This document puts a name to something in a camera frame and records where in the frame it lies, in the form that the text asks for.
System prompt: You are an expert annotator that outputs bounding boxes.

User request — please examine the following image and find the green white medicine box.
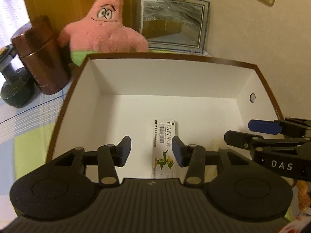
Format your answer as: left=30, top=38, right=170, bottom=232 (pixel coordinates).
left=152, top=118, right=179, bottom=179

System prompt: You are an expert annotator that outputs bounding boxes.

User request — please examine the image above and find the person's right hand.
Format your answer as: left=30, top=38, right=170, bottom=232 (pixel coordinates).
left=294, top=180, right=310, bottom=216

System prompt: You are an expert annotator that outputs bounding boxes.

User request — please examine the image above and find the brown cardboard storage box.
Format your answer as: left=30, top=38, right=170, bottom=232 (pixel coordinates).
left=47, top=53, right=283, bottom=178

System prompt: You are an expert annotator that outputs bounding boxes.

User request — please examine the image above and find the dark green glass humidifier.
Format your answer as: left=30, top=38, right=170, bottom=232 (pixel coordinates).
left=1, top=44, right=35, bottom=107

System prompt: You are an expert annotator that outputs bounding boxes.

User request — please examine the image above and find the pink starfish plush toy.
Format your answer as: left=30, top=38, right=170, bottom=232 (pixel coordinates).
left=58, top=0, right=149, bottom=66

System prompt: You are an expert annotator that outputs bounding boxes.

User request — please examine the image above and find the brown metal canister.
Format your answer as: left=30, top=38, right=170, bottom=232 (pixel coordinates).
left=11, top=15, right=71, bottom=95

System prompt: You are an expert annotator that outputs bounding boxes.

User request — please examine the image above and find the framed sand picture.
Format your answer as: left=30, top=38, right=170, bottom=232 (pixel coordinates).
left=135, top=0, right=211, bottom=56

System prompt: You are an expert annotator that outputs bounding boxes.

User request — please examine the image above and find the sheer purple curtain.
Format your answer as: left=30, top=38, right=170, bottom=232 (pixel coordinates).
left=0, top=0, right=30, bottom=47

